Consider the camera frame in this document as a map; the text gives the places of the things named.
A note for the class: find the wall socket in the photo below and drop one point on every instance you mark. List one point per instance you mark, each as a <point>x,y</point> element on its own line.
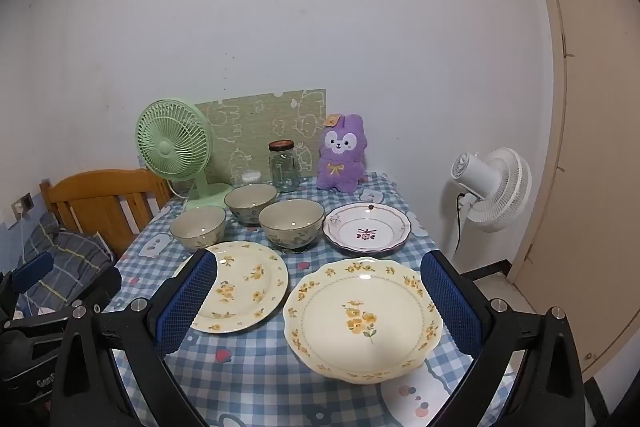
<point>25,203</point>

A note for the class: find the glass jar with dark lid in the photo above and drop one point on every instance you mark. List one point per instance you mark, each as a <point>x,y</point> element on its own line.
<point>284,172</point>

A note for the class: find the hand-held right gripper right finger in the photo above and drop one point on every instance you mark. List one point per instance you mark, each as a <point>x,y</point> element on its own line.
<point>450,302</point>

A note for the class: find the white standing fan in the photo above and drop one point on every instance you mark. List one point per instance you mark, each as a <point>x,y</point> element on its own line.
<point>500,192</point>

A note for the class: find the green printed wall mat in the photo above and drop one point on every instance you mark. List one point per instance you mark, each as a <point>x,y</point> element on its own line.
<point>250,127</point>

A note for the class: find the beige door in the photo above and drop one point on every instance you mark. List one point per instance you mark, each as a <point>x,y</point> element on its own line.
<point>600,157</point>

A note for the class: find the white plate with red pattern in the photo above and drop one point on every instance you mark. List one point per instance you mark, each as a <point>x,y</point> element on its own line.
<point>367,232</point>

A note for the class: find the cotton swab container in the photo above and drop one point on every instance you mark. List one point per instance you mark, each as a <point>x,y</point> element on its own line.
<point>251,177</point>

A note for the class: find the green desk fan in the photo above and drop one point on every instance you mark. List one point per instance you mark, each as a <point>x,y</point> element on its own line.
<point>167,147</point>

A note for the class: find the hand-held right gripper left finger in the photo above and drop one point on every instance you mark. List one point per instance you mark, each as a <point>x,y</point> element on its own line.
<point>185,297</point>

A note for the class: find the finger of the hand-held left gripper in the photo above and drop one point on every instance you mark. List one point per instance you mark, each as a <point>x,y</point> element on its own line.
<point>102,282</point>
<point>32,269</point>

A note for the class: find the grey plaid cloth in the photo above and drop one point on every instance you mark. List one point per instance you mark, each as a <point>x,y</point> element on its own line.
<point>75,252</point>

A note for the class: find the scalloped yellow floral plate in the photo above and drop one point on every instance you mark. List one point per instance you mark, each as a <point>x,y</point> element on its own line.
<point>360,322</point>

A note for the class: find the round yellow floral plate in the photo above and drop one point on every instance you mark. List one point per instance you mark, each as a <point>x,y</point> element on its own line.
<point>245,287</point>

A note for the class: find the blue checked tablecloth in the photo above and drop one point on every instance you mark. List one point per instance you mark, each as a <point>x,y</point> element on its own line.
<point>260,367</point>

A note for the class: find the beige ceramic bowl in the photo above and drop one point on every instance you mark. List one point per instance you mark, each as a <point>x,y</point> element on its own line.
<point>250,199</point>
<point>197,232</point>
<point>290,219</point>

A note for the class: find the purple plush toy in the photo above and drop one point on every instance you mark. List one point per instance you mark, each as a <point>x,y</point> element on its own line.
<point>340,167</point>

